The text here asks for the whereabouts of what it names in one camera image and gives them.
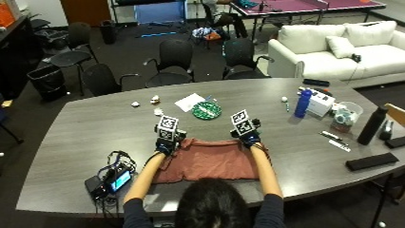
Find person's right hand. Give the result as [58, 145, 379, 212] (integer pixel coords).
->
[230, 118, 264, 149]

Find person's left hand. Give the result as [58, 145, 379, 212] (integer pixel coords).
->
[154, 123, 188, 157]

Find reddish brown cloth garment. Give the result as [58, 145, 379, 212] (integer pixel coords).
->
[152, 137, 271, 184]

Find white right marker cube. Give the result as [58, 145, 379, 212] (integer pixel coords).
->
[230, 109, 256, 137]

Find white marker cube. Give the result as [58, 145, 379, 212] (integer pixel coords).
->
[158, 115, 180, 142]
[230, 109, 256, 137]

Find white left marker cube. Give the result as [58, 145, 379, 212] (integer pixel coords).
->
[158, 115, 180, 142]

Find green round patterned plate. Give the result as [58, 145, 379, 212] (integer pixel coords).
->
[191, 100, 223, 121]

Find white paper sheet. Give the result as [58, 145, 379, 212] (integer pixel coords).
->
[174, 92, 208, 113]

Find blue water bottle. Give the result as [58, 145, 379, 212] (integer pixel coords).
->
[293, 88, 315, 120]

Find black and white marker pen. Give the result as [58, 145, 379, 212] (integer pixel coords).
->
[317, 130, 351, 147]
[328, 139, 352, 153]

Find white cardboard box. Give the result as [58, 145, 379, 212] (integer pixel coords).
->
[307, 89, 337, 118]

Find black power bank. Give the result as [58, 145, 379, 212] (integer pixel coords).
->
[84, 176, 111, 201]

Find the person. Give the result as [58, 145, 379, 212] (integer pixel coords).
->
[122, 138, 289, 228]

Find black flat bar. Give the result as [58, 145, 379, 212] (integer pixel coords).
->
[301, 78, 332, 87]

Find clear plastic container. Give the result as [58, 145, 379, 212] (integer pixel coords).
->
[331, 101, 365, 133]

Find black office chair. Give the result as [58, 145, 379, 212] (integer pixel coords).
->
[50, 21, 99, 96]
[143, 38, 196, 89]
[80, 63, 143, 97]
[222, 37, 276, 80]

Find black water bottle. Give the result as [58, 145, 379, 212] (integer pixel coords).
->
[356, 105, 391, 146]

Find black flat rectangular case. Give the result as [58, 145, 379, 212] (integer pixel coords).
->
[344, 152, 400, 172]

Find black waste bin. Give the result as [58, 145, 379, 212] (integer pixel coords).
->
[99, 19, 119, 46]
[27, 64, 68, 103]

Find white sofa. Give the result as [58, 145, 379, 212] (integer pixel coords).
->
[267, 20, 405, 89]

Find white sofa cushion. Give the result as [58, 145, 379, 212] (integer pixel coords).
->
[325, 35, 359, 59]

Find purple table tennis table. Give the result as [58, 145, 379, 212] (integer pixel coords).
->
[230, 0, 388, 42]

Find black cabinet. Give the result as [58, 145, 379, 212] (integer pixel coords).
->
[0, 13, 46, 101]

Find tangled black cables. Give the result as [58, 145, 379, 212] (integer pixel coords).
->
[98, 149, 139, 179]

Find black recording device with screen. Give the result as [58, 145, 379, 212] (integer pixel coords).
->
[103, 162, 135, 194]

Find blue board frame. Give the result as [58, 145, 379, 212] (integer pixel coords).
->
[134, 0, 191, 25]

